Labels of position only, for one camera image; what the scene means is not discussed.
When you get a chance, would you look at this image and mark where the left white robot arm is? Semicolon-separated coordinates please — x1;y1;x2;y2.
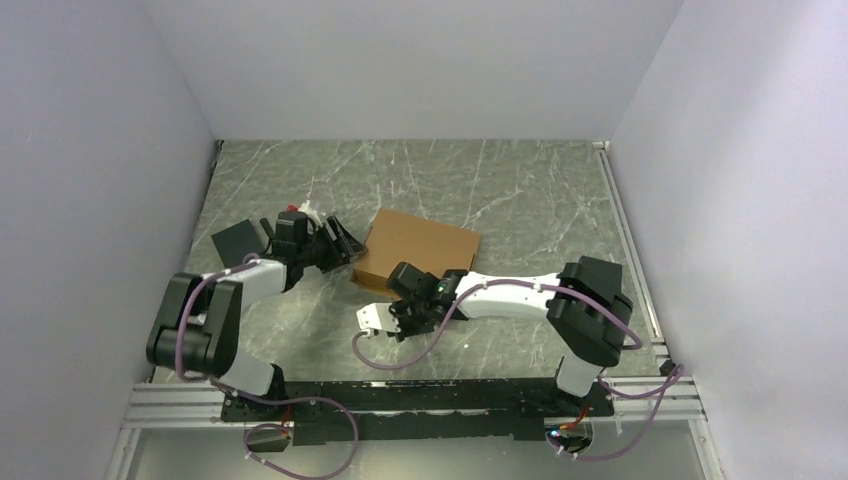
145;206;367;420

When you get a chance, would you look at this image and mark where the left black rectangular pad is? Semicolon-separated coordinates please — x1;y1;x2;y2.
211;219;265;268

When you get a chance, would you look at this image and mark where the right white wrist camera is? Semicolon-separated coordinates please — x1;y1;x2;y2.
356;303;400;337

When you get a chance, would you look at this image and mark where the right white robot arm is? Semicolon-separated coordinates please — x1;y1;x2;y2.
386;256;643;415

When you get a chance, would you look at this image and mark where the brown cardboard box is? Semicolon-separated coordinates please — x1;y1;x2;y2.
350;208;482;300

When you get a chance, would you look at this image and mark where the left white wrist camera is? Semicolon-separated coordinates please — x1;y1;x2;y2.
297;199;326;229

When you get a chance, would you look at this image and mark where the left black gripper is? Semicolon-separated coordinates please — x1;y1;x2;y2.
298;215;367;273

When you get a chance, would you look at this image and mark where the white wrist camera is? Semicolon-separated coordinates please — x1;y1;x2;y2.
297;199;326;229
356;303;400;337

